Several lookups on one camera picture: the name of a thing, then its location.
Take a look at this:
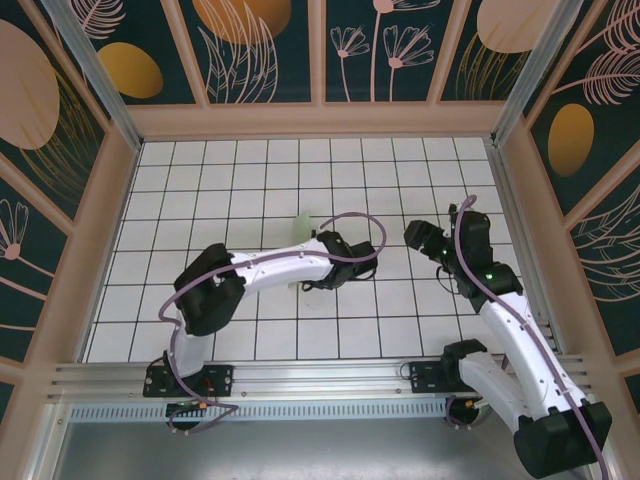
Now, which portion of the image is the light green paper sheet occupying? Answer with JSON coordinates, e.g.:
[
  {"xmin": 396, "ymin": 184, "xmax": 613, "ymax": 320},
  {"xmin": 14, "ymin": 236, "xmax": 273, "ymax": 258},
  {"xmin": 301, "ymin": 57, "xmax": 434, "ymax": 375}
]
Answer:
[{"xmin": 291, "ymin": 211, "xmax": 316, "ymax": 292}]

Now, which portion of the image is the grey metal sheet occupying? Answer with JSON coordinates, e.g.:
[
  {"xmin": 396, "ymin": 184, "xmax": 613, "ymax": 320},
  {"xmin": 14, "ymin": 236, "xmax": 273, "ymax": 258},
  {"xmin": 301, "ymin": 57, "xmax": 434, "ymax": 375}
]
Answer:
[{"xmin": 49, "ymin": 418, "xmax": 599, "ymax": 480}]

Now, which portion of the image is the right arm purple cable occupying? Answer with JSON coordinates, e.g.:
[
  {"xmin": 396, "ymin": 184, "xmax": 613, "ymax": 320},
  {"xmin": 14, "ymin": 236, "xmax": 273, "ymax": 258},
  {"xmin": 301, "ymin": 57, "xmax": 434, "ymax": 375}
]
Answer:
[{"xmin": 446, "ymin": 195, "xmax": 614, "ymax": 480}]

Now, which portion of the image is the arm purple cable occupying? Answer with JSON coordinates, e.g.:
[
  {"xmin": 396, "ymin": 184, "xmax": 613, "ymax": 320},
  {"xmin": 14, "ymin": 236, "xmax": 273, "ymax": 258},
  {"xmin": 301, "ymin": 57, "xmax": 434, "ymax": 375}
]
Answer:
[
  {"xmin": 158, "ymin": 212, "xmax": 389, "ymax": 435},
  {"xmin": 446, "ymin": 195, "xmax": 614, "ymax": 480}
]

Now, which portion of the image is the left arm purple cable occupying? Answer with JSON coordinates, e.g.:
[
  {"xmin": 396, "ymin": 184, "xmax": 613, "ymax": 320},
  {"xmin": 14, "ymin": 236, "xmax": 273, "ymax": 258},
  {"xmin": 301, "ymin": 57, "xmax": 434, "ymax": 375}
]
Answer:
[{"xmin": 158, "ymin": 212, "xmax": 389, "ymax": 435}]

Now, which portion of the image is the aluminium side rail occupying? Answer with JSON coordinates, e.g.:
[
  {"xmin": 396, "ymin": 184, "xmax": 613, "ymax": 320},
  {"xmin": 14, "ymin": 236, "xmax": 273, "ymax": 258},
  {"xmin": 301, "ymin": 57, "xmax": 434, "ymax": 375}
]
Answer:
[{"xmin": 487, "ymin": 139, "xmax": 564, "ymax": 354}]

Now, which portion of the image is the long aluminium mounting rail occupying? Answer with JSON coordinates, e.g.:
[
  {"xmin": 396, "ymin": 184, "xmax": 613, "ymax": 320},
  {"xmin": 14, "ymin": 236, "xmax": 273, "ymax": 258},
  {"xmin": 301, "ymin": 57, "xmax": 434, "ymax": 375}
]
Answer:
[{"xmin": 47, "ymin": 353, "xmax": 595, "ymax": 402}]

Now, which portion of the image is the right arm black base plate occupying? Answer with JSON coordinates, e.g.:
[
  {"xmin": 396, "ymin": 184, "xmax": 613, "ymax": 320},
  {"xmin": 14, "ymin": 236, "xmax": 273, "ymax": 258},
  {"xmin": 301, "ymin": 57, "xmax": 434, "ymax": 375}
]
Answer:
[{"xmin": 408, "ymin": 359, "xmax": 500, "ymax": 395}]

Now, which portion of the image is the slotted grey cable duct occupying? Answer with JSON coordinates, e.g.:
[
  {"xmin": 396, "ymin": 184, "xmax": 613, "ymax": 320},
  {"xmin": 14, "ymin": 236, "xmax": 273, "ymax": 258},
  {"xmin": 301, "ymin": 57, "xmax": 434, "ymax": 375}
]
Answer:
[{"xmin": 69, "ymin": 399, "xmax": 501, "ymax": 422}]

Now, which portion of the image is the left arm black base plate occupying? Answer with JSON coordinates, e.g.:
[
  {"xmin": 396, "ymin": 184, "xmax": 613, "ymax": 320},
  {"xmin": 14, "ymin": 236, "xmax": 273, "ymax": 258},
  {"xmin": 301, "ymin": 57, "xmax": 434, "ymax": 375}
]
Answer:
[{"xmin": 143, "ymin": 363, "xmax": 235, "ymax": 399}]

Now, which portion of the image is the aluminium frame post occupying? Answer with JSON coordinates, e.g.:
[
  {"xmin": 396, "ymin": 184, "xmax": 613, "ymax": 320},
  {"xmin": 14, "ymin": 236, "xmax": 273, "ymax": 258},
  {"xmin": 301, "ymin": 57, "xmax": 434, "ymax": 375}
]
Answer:
[
  {"xmin": 491, "ymin": 0, "xmax": 585, "ymax": 149},
  {"xmin": 41, "ymin": 0, "xmax": 145, "ymax": 153}
]

